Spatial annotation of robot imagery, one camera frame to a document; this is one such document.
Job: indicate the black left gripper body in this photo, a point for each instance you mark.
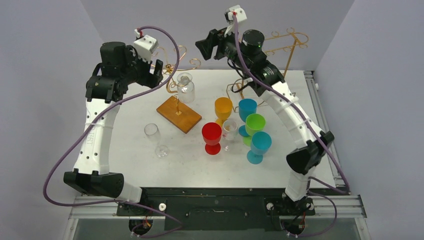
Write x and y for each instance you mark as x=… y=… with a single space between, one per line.
x=140 y=73

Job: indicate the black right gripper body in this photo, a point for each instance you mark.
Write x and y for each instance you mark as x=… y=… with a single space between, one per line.
x=216 y=44

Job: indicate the patterned clear glass goblet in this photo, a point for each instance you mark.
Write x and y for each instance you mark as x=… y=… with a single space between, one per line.
x=185 y=88

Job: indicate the gold spiral rack wooden base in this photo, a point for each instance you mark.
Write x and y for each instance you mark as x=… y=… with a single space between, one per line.
x=175 y=111

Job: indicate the red plastic goblet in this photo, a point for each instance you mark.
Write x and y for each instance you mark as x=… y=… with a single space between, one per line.
x=212 y=133

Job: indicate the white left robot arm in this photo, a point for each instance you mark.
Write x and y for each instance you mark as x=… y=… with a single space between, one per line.
x=120 y=66

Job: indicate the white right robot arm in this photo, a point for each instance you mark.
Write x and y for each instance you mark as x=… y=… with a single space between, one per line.
x=311 y=142

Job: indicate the small clear wine glass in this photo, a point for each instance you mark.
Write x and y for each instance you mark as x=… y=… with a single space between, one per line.
x=229 y=133

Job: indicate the orange plastic goblet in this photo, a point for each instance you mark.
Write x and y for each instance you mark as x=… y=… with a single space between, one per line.
x=223 y=107

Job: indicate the blue plastic goblet rear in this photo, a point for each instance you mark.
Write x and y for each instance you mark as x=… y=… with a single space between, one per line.
x=246 y=107

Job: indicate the blue plastic goblet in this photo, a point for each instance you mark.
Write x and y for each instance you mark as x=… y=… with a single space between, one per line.
x=246 y=107
x=259 y=145

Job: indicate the clear champagne flute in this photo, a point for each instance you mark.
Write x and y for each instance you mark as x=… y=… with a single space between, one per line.
x=152 y=132

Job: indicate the green plastic goblet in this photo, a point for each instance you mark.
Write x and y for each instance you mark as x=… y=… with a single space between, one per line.
x=254 y=123

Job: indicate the blue plastic goblet front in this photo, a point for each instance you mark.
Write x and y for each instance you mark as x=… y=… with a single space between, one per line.
x=259 y=145

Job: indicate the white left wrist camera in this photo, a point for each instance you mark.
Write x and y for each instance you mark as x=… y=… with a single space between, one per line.
x=145 y=46

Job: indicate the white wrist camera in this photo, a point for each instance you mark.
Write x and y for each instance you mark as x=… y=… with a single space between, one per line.
x=233 y=15
x=145 y=46

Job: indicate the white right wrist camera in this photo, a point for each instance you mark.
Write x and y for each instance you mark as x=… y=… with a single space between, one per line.
x=233 y=15

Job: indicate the gold rectangular wire glass rack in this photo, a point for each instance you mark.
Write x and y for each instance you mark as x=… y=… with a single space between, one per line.
x=300 y=40

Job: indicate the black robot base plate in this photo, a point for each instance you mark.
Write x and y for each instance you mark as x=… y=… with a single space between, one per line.
x=227 y=209

